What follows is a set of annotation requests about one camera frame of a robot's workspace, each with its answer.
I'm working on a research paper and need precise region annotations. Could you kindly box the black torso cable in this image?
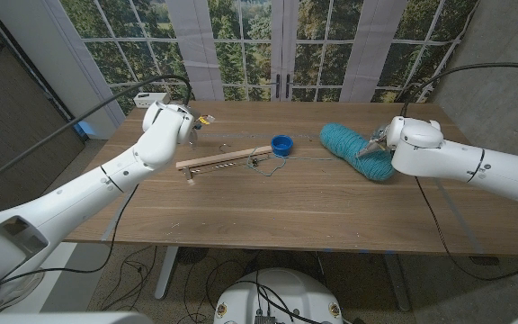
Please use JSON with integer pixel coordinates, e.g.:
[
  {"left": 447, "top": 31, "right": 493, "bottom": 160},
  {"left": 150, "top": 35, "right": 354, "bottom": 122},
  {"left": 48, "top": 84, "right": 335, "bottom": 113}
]
[{"left": 236, "top": 279, "right": 323, "bottom": 324}]

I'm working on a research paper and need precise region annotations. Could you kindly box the blue plastic cup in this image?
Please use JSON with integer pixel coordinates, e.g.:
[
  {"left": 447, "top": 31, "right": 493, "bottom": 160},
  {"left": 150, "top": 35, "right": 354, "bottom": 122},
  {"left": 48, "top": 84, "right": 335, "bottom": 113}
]
[{"left": 271, "top": 134, "right": 294, "bottom": 158}]

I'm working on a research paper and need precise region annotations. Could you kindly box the black floor cable tangle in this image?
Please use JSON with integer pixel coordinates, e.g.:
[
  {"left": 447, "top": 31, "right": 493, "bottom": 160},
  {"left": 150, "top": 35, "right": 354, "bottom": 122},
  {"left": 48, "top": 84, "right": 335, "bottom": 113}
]
[{"left": 101, "top": 245, "right": 260, "bottom": 324}]

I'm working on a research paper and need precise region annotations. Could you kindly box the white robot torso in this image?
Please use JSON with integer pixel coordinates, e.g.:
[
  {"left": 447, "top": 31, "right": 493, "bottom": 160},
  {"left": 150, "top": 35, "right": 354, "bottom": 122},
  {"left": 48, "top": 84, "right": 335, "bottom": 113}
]
[{"left": 213, "top": 267, "right": 344, "bottom": 324}]

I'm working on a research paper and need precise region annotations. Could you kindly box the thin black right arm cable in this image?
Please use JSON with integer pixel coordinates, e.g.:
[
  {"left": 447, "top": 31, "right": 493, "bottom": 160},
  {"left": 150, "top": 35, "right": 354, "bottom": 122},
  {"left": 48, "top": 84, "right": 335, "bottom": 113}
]
[{"left": 414, "top": 175, "right": 518, "bottom": 283}]

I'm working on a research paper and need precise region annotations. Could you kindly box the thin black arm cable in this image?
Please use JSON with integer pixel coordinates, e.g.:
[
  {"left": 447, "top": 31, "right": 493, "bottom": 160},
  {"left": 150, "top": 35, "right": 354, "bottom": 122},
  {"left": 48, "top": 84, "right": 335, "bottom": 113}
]
[
  {"left": 414, "top": 175, "right": 518, "bottom": 283},
  {"left": 0, "top": 184, "right": 139, "bottom": 287}
]

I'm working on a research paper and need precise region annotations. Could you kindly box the teal yarn skein with strand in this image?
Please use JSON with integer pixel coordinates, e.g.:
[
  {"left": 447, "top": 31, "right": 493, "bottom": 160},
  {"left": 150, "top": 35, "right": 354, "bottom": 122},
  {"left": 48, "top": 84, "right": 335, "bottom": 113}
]
[{"left": 246, "top": 122, "right": 396, "bottom": 182}]

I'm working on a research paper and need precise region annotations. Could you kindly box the printed window forest backdrop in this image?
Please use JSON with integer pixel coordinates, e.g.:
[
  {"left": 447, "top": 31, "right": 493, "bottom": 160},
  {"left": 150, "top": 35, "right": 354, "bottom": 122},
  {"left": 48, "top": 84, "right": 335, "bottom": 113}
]
[{"left": 58, "top": 0, "right": 480, "bottom": 116}]

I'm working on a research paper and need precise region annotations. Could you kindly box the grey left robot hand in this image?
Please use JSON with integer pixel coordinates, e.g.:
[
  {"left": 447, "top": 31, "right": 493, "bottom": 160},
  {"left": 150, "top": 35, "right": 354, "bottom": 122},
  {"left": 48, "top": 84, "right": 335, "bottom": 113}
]
[{"left": 178, "top": 103, "right": 216, "bottom": 146}]

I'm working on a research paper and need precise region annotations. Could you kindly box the grey table leg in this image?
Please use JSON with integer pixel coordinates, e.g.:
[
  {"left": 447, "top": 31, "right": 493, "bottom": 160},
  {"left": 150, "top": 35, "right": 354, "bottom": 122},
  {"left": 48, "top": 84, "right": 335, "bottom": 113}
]
[{"left": 382, "top": 254, "right": 412, "bottom": 312}]

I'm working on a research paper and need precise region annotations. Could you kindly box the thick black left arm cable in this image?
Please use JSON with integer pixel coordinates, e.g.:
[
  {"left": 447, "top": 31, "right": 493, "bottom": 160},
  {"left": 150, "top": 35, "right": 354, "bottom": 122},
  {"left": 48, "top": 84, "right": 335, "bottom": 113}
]
[{"left": 0, "top": 74, "right": 193, "bottom": 194}]

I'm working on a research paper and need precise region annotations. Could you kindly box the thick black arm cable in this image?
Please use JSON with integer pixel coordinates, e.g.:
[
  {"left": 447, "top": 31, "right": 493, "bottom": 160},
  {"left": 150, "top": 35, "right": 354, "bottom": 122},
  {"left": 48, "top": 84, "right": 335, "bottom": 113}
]
[
  {"left": 400, "top": 62, "right": 518, "bottom": 118},
  {"left": 0, "top": 74, "right": 193, "bottom": 194}
]

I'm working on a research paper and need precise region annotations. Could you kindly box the white power strip box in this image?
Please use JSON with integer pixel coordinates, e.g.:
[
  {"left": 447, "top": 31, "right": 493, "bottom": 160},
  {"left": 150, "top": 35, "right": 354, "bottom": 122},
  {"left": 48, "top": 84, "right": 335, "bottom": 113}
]
[{"left": 133, "top": 92, "right": 172, "bottom": 110}]

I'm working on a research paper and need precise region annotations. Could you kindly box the white table leg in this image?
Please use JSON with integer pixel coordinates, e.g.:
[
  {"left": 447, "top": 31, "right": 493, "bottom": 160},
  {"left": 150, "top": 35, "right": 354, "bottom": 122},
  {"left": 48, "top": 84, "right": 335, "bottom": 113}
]
[{"left": 154, "top": 246, "right": 180, "bottom": 302}]

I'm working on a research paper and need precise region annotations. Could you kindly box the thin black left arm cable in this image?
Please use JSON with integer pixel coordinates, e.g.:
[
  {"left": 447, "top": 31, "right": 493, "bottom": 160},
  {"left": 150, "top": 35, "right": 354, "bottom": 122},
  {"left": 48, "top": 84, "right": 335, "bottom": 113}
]
[{"left": 0, "top": 184, "right": 139, "bottom": 287}]

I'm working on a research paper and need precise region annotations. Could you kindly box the wooden rod with metal clips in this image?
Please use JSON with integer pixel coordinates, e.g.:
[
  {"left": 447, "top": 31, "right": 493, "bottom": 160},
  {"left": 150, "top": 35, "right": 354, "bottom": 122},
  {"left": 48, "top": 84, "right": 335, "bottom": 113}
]
[{"left": 175, "top": 142, "right": 274, "bottom": 185}]

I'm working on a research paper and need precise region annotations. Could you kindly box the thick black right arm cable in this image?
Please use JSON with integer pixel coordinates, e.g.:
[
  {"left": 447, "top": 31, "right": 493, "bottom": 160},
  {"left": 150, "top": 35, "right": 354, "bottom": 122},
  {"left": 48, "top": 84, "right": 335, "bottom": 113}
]
[{"left": 400, "top": 62, "right": 518, "bottom": 118}]

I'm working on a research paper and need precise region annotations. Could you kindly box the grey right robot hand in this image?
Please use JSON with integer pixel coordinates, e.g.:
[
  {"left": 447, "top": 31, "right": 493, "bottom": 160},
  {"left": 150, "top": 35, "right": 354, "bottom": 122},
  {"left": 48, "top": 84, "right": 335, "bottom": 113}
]
[{"left": 355, "top": 123, "right": 397, "bottom": 158}]

